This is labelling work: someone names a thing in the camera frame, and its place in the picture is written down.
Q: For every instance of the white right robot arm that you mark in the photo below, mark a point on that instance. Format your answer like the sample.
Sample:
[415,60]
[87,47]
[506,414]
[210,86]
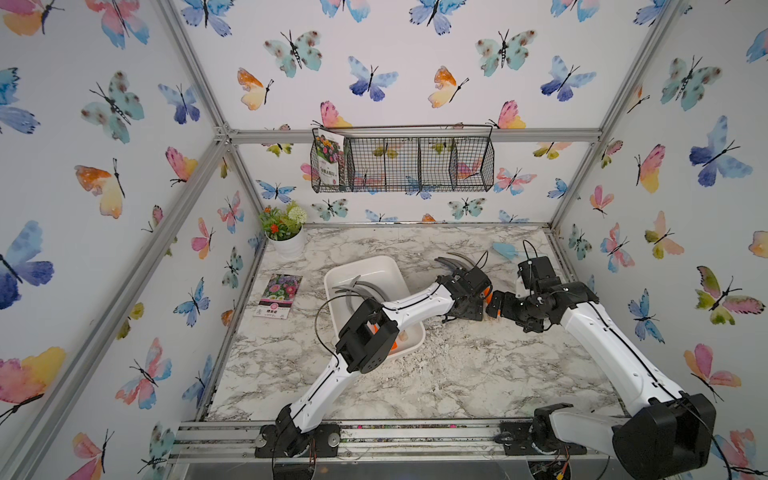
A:
[666,431]

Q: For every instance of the potted artificial flower plant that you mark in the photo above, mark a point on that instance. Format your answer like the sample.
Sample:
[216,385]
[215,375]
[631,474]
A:
[285,227]

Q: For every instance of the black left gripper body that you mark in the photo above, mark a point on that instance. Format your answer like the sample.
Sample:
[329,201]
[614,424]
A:
[472,311]

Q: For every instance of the seed packet in basket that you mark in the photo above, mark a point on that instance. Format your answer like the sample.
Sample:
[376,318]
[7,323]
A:
[329,148]

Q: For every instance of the black wire wall basket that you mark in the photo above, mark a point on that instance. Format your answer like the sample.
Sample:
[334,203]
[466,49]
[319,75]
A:
[412,159]

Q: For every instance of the flower seed packet on table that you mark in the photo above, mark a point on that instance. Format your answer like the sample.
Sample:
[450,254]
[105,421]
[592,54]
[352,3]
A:
[278,296]

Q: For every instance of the teal plastic garden trowel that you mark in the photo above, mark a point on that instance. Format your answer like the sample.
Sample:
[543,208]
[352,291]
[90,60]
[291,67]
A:
[508,251]

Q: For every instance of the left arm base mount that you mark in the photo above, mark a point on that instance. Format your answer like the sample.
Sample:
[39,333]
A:
[300,438]

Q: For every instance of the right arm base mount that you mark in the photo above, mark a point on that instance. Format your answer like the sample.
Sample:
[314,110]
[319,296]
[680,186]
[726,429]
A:
[535,436]

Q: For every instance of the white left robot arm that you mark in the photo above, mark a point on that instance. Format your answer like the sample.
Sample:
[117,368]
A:
[367,338]

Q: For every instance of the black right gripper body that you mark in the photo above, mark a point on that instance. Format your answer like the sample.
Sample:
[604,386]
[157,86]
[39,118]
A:
[522,311]

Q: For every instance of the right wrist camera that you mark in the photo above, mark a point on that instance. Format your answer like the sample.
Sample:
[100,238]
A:
[538,275]

